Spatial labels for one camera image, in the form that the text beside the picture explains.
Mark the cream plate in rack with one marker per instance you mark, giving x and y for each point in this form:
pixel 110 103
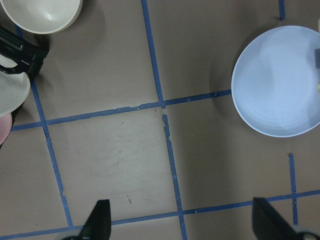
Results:
pixel 14 86

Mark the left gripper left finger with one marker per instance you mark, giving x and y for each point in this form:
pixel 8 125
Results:
pixel 98 225

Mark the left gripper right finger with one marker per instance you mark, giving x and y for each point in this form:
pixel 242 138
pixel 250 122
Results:
pixel 268 224

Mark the black dish rack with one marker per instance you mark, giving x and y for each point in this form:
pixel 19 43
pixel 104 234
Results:
pixel 28 57

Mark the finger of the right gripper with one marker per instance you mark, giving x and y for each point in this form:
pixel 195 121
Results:
pixel 317 58

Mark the pink plate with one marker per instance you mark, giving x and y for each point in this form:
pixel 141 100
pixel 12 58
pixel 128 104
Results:
pixel 5 127

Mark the light blue plate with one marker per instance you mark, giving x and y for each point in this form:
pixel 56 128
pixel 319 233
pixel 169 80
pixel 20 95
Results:
pixel 274 82

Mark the cream bowl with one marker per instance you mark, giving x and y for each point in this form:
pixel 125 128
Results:
pixel 42 16

